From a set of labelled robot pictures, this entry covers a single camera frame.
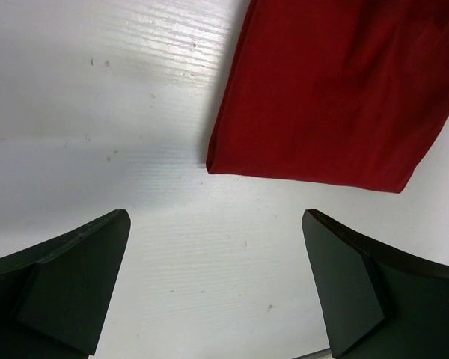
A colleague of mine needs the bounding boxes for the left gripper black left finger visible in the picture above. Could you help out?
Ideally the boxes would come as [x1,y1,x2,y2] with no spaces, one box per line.
[0,209,131,358]

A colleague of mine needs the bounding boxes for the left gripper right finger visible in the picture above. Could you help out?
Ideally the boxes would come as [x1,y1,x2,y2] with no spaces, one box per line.
[302,209,449,358]

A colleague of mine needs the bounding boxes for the red shirt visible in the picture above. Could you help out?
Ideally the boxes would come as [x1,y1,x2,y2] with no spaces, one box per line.
[206,1,449,193]

